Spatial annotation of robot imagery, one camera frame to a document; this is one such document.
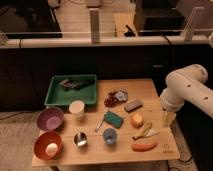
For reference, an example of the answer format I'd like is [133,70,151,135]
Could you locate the grey rectangular block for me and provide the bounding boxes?
[124,99,142,112]

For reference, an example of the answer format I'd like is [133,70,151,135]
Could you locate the blue plastic cup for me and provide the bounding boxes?
[102,128,117,145]

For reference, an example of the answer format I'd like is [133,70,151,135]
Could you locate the teal sponge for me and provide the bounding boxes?
[104,111,123,129]

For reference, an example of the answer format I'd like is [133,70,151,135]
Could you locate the yellow banana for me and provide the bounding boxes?
[133,122,158,140]

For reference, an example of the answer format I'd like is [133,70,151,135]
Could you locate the small metal cup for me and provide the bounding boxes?
[74,132,87,148]

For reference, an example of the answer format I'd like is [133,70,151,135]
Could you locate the dark object in tray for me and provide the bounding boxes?
[59,79,94,90]

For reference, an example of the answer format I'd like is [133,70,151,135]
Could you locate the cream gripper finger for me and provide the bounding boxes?
[162,111,176,127]

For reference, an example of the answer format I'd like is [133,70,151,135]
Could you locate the white paper cup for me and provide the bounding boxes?
[69,100,85,119]

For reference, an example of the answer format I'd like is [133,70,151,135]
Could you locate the red bowl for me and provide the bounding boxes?
[34,131,62,160]

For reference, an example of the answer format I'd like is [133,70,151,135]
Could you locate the white egg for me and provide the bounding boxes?
[46,143,57,155]

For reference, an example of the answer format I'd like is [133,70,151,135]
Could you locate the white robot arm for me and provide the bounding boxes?
[160,64,213,127]

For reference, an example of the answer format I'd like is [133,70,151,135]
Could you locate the bunch of red grapes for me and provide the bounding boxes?
[104,91,118,107]

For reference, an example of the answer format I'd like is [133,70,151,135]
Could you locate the purple bowl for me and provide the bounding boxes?
[37,107,64,131]

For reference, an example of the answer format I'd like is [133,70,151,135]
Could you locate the orange apple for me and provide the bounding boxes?
[131,113,144,128]

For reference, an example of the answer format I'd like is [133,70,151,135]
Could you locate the green plastic tray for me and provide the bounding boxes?
[44,74,97,107]

